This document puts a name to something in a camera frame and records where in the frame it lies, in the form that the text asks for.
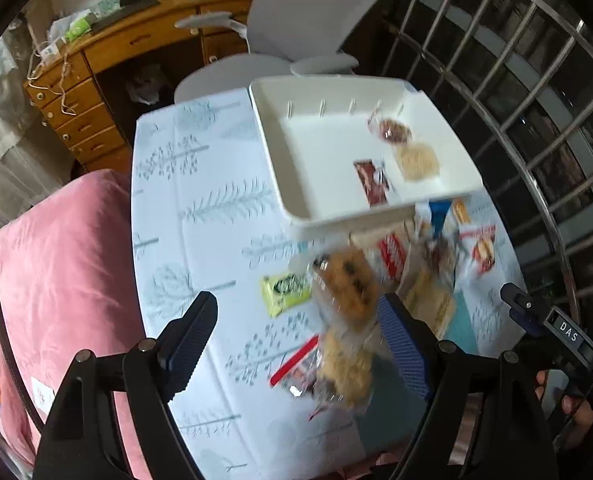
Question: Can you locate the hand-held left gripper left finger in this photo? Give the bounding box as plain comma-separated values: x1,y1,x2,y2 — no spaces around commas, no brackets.
32,291,220,480

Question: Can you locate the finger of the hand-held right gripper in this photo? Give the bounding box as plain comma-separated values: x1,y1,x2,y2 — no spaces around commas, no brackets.
500,282,549,336

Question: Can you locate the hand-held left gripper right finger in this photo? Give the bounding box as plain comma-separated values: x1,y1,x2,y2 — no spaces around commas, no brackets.
376,292,562,480

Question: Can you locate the red white bun packet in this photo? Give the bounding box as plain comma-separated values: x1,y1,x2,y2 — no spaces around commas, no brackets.
456,225,499,276

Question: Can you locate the pale crumbly cookie packet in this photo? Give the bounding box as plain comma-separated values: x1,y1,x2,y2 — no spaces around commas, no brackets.
309,327,377,413

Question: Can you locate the chocolate chip cookie packet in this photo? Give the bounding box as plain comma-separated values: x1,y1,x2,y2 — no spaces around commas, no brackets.
289,247,384,333

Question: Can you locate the red label clear cookie packet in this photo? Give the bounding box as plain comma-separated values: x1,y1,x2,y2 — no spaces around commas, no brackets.
376,232,412,281

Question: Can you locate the white plastic tray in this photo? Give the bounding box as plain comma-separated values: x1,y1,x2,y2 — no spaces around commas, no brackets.
249,75,487,241

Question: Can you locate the person's right hand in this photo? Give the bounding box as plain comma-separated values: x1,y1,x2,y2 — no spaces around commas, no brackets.
533,370,593,443

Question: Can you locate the tan bread slice packet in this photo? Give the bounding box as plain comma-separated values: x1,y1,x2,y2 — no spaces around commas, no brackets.
399,270,457,341

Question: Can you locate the clear brown snack packet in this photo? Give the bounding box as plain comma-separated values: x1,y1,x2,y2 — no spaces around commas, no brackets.
421,235,459,291

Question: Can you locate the yellow green snack packet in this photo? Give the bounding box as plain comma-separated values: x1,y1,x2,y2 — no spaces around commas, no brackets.
260,271,313,318

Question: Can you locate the clear red strip packet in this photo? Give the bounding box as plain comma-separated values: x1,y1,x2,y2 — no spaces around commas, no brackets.
269,335,324,396

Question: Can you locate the pink cushion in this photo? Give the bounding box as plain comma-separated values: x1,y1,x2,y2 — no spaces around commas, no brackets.
0,169,150,471

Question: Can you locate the dark red snack packet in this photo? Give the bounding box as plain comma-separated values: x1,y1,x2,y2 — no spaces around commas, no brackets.
352,159,398,208

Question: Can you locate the white tree print tablecloth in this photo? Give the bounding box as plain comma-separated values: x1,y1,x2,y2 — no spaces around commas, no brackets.
130,87,527,480

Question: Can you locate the pale oat cake packet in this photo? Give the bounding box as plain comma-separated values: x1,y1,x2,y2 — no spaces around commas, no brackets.
393,141,443,182

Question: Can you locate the dark nut bar packet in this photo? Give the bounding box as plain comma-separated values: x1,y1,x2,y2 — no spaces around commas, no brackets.
367,110,413,145

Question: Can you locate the crumpled bag under desk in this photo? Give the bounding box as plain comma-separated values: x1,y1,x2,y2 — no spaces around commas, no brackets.
126,62,172,106

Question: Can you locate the wooden desk with drawers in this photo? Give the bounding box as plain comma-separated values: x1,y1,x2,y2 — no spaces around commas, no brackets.
24,0,257,173

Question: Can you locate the green tissue pack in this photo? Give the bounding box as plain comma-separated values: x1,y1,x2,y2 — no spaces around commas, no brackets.
64,12,94,41

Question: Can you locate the black desk mat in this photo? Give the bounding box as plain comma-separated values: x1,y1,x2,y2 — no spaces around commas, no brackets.
94,0,160,28

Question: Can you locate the grey office chair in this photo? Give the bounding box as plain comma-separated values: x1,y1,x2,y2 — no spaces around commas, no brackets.
174,0,392,106

